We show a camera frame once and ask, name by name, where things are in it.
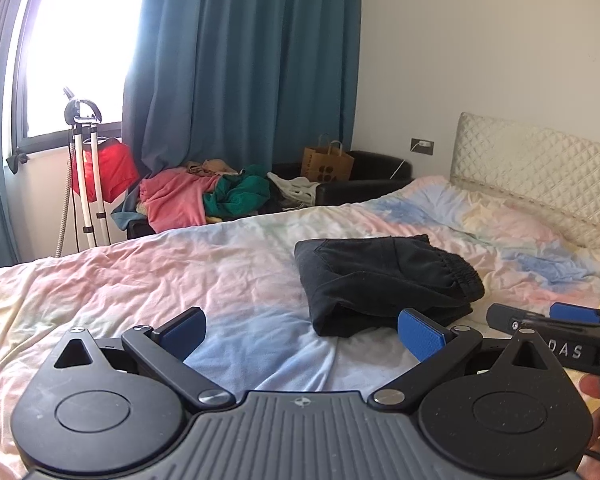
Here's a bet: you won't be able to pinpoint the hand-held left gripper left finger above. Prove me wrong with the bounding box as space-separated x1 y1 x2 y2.
42 306 235 411

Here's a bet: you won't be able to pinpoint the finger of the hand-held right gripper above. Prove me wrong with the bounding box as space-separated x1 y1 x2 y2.
486 303 553 333
550 302 600 325

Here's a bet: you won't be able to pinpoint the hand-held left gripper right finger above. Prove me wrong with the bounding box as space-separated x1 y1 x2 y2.
371 307 568 411

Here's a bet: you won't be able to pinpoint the black pants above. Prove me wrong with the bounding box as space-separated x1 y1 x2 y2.
294 234 486 338

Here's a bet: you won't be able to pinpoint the person's right hand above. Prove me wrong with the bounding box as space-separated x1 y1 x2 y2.
579 374 600 480

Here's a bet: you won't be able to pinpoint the bed with pastel sheet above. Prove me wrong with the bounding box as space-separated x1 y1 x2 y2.
0 175 600 480

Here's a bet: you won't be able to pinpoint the grey blue cloth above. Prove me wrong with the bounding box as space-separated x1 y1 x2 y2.
111 195 148 233

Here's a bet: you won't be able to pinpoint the pink cloth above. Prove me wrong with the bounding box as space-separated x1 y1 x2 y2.
139 169 221 233

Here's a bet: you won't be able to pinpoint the quilted cream headboard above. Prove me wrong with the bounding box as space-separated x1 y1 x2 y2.
450 111 600 251

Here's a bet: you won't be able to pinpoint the green cloth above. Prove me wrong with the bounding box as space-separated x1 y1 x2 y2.
202 164 272 221

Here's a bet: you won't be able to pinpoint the beige cloth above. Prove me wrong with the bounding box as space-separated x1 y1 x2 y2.
186 159 241 178

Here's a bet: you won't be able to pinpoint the black armchair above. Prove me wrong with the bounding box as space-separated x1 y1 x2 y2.
270 150 413 207

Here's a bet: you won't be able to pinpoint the red cloth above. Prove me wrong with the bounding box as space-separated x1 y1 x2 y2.
70 141 140 203

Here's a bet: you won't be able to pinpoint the garment steamer stand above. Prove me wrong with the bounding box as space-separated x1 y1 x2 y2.
55 86 112 258

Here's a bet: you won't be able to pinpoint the white cloth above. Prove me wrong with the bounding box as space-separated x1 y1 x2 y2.
266 171 321 206

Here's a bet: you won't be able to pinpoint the brown paper bag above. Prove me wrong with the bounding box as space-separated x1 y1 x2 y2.
302 133 356 183

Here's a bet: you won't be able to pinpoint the dark curtain tieback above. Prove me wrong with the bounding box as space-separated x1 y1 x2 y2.
5 151 31 176

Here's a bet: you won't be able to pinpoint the dark framed window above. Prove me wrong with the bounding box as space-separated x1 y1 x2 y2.
12 0 148 153

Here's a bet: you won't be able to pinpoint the white charging cable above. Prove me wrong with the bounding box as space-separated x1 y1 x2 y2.
391 142 426 181

